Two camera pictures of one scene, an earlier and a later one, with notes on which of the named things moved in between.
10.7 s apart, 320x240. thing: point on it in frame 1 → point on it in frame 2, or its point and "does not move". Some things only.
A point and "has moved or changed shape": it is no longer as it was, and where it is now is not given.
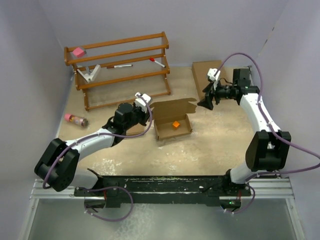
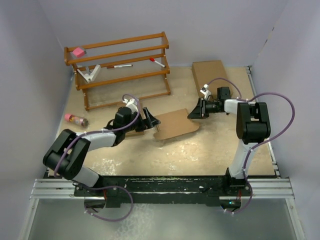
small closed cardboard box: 136,130 does not move
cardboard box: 170,117 has moved or changed shape
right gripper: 210,90 → 200,111
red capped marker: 152,59 does not move
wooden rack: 120,70 does not move
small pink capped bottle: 79,120 does not move
